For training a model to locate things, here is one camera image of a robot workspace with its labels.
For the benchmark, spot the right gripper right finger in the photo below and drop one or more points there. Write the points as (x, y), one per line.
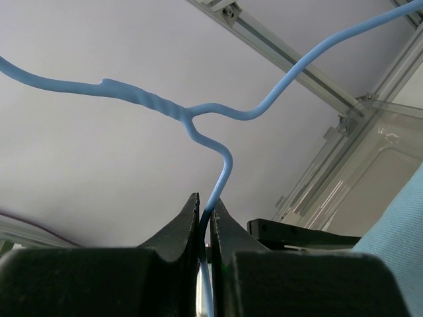
(251, 280)

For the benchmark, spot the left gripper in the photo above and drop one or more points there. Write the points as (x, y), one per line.
(277, 236)

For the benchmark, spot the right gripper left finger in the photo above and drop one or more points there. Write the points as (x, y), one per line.
(156, 278)

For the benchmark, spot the light blue trousers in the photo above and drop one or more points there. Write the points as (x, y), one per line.
(396, 239)

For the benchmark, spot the light blue wire hanger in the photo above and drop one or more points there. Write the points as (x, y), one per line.
(115, 89)

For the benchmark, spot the clear plastic bin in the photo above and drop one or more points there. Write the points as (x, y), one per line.
(357, 174)

